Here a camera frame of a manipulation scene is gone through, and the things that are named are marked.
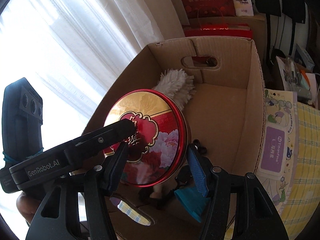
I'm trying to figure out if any person left hand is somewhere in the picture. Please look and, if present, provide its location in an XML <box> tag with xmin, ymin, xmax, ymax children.
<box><xmin>16</xmin><ymin>192</ymin><xmax>42</xmax><ymax>225</ymax></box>

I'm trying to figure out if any small beige bottle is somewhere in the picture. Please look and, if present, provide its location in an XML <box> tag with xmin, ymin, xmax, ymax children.
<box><xmin>150</xmin><ymin>184</ymin><xmax>163</xmax><ymax>199</ymax></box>

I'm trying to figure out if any white fluffy duster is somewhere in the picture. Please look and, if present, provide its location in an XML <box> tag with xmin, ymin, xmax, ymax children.
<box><xmin>152</xmin><ymin>69</ymin><xmax>196</xmax><ymax>111</ymax></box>

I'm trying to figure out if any box of clutter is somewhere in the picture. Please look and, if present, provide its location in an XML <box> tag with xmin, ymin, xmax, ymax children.
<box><xmin>272</xmin><ymin>46</ymin><xmax>319</xmax><ymax>109</ymax></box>

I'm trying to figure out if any purple wet wipes pack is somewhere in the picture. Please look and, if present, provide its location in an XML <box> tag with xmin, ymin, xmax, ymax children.
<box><xmin>257</xmin><ymin>89</ymin><xmax>299</xmax><ymax>213</ymax></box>

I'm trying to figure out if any brown cardboard box behind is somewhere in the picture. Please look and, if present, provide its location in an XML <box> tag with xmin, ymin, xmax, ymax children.
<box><xmin>182</xmin><ymin>14</ymin><xmax>267</xmax><ymax>60</ymax></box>

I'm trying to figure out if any blue collapsible silicone funnel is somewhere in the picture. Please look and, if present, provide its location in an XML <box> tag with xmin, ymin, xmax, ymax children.
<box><xmin>174</xmin><ymin>186</ymin><xmax>209</xmax><ymax>223</ymax></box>

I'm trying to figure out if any white curtain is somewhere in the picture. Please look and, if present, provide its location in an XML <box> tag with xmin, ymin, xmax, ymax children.
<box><xmin>0</xmin><ymin>0</ymin><xmax>186</xmax><ymax>120</ymax></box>

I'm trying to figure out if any yellow checkered tablecloth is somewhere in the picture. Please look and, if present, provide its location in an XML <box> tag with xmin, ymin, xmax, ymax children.
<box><xmin>223</xmin><ymin>100</ymin><xmax>320</xmax><ymax>240</ymax></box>

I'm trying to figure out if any pink white tissue pack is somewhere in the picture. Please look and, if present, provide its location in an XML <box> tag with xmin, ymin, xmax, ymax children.
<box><xmin>233</xmin><ymin>0</ymin><xmax>254</xmax><ymax>16</ymax></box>

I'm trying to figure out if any large brown cardboard box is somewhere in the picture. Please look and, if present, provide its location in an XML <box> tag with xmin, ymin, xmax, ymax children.
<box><xmin>82</xmin><ymin>36</ymin><xmax>266</xmax><ymax>240</ymax></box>

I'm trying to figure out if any red chocolate gift box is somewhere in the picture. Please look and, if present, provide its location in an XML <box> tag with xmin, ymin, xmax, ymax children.
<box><xmin>184</xmin><ymin>23</ymin><xmax>253</xmax><ymax>39</ymax></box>

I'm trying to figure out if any red round tin box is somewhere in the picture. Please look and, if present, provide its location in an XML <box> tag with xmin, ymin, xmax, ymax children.
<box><xmin>105</xmin><ymin>89</ymin><xmax>189</xmax><ymax>187</ymax></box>

